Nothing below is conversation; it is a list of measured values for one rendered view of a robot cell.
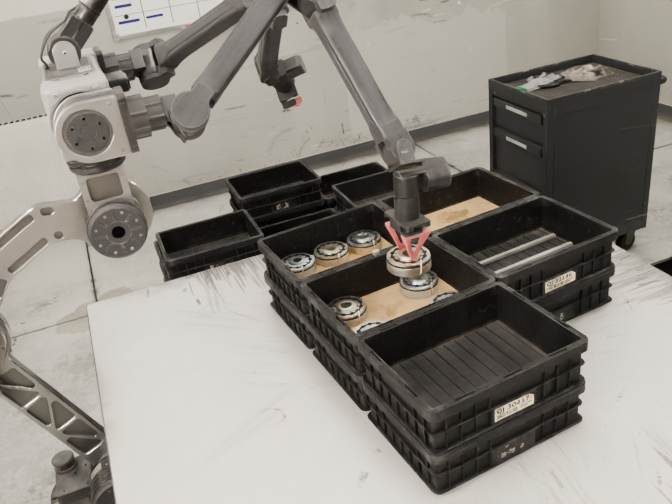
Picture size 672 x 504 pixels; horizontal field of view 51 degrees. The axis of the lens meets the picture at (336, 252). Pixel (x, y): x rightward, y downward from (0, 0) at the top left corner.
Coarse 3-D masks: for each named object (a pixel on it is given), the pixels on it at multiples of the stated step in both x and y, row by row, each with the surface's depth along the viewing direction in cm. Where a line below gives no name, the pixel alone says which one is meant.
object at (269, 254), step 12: (372, 204) 215; (336, 216) 211; (300, 228) 207; (264, 240) 203; (264, 252) 198; (276, 264) 191; (348, 264) 184; (288, 276) 184; (312, 276) 181; (300, 288) 180
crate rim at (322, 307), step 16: (416, 240) 191; (432, 240) 190; (384, 256) 186; (336, 272) 181; (480, 272) 172; (304, 288) 176; (320, 304) 168; (432, 304) 163; (336, 320) 162; (352, 336) 155
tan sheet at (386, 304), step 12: (384, 288) 190; (396, 288) 190; (444, 288) 187; (372, 300) 186; (384, 300) 185; (396, 300) 184; (408, 300) 184; (420, 300) 183; (372, 312) 181; (384, 312) 180; (396, 312) 179; (408, 312) 179; (360, 324) 177
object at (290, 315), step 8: (272, 288) 203; (272, 296) 207; (280, 296) 198; (272, 304) 212; (280, 304) 203; (288, 304) 193; (280, 312) 206; (288, 312) 198; (296, 312) 188; (288, 320) 202; (296, 320) 194; (304, 320) 185; (296, 328) 197; (304, 328) 190; (304, 336) 191; (304, 344) 192; (312, 344) 190
